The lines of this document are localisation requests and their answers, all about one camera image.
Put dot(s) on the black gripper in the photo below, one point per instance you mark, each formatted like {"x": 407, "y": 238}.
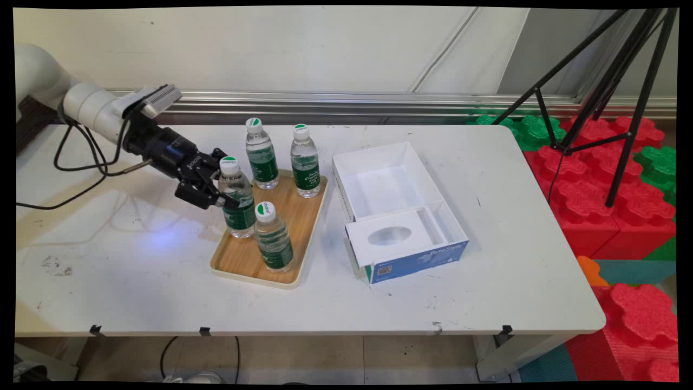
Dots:
{"x": 168, "y": 151}

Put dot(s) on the green label water bottle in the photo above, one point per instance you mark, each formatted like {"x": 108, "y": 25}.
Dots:
{"x": 241, "y": 219}
{"x": 265, "y": 173}
{"x": 306, "y": 173}
{"x": 275, "y": 249}

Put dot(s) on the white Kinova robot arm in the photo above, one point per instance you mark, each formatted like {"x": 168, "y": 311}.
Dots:
{"x": 92, "y": 105}

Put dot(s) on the wooden tray with cream rim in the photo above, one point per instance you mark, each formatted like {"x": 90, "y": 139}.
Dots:
{"x": 303, "y": 222}

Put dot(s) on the white open cardboard box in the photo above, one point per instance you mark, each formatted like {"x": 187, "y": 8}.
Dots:
{"x": 373, "y": 189}

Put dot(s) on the dark brown furniture piece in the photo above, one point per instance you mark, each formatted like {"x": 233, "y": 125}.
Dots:
{"x": 35, "y": 124}

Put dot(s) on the white object under table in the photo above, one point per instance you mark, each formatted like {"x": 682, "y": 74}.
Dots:
{"x": 200, "y": 377}

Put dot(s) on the blue box with white insert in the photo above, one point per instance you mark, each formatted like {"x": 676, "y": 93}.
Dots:
{"x": 417, "y": 260}

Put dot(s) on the green foam puzzle block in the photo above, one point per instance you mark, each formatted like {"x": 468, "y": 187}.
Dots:
{"x": 665, "y": 252}
{"x": 533, "y": 132}
{"x": 658, "y": 168}

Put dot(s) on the white table leg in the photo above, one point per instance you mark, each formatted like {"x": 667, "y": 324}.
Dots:
{"x": 503, "y": 360}

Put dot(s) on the red foam puzzle block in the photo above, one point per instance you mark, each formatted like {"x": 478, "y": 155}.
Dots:
{"x": 639, "y": 325}
{"x": 595, "y": 132}
{"x": 584, "y": 211}

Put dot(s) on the teal foam mat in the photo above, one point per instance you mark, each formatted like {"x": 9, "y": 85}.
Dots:
{"x": 547, "y": 365}
{"x": 633, "y": 271}

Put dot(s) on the orange foam puzzle block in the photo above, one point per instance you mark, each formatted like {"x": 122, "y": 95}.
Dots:
{"x": 590, "y": 271}

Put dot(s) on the black tripod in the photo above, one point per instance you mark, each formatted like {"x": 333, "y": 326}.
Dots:
{"x": 644, "y": 81}

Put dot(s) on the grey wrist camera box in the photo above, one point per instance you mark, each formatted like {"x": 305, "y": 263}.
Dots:
{"x": 162, "y": 97}

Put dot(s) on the aluminium wall rail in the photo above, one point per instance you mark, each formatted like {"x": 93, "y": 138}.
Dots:
{"x": 379, "y": 100}

